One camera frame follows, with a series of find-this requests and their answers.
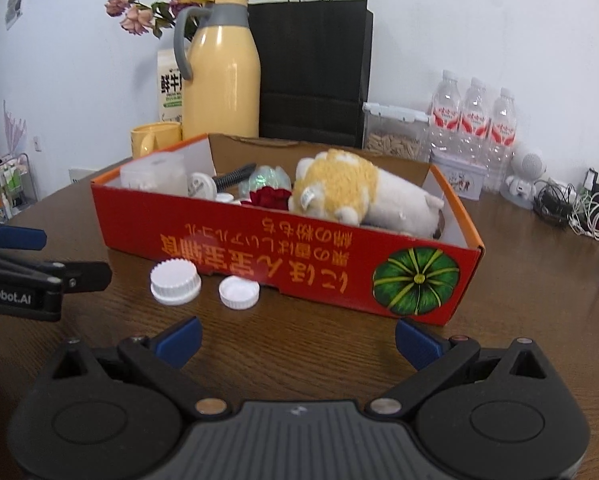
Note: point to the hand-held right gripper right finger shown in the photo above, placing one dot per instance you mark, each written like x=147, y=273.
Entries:
x=417, y=342

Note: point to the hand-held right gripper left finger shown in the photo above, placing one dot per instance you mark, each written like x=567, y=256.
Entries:
x=179, y=342

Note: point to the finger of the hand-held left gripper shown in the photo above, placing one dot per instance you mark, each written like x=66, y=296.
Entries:
x=84, y=276
x=21, y=239

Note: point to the ridged white bottle cap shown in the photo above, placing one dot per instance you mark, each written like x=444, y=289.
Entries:
x=175, y=282

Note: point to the red cardboard box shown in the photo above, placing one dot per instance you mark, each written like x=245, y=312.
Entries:
x=289, y=260

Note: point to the yellow and white plush toy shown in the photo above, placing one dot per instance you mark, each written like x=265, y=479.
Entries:
x=349, y=187

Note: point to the red artificial rose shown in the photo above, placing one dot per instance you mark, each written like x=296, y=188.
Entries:
x=272, y=197

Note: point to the flat white bottle cap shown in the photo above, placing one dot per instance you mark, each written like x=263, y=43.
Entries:
x=239, y=294

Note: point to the translucent white plastic jar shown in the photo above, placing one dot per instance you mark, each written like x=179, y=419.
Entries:
x=152, y=172

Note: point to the white round plug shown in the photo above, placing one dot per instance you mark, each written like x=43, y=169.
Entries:
x=203, y=185

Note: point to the yellow mug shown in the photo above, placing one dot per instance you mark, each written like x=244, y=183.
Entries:
x=154, y=140

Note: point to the white printed tin box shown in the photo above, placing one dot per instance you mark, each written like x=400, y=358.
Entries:
x=459, y=177

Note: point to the iridescent white pouch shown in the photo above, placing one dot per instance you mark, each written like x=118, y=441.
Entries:
x=269, y=177

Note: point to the white robot figure speaker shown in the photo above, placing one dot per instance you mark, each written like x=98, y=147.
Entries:
x=524, y=177

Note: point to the white milk carton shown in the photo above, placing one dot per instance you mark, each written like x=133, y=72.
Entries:
x=170, y=90

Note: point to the clear container of seeds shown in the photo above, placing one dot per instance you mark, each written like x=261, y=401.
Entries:
x=394, y=135

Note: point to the black upright device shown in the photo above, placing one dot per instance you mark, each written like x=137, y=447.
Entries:
x=593, y=182

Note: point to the yellow thermos jug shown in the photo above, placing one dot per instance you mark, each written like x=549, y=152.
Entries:
x=224, y=75

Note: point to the black paper bag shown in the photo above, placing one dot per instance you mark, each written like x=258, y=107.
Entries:
x=314, y=70

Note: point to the white wall outlet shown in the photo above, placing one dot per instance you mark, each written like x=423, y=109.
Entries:
x=83, y=175

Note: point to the white wall socket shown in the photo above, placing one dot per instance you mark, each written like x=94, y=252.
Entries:
x=37, y=143

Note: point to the purple flower wall sticker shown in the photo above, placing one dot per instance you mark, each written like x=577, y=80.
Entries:
x=14, y=127

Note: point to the wall paper notice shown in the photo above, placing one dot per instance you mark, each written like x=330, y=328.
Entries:
x=15, y=2

